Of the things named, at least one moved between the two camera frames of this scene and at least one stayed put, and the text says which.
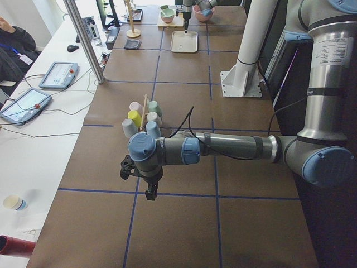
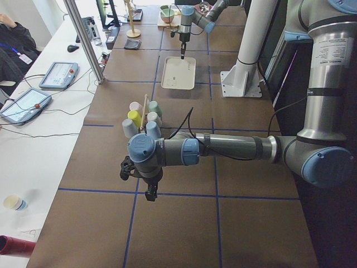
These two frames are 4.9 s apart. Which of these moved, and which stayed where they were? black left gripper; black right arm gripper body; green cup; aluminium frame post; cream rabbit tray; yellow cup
Moved: cream rabbit tray; black right arm gripper body
Stayed: yellow cup; green cup; black left gripper; aluminium frame post
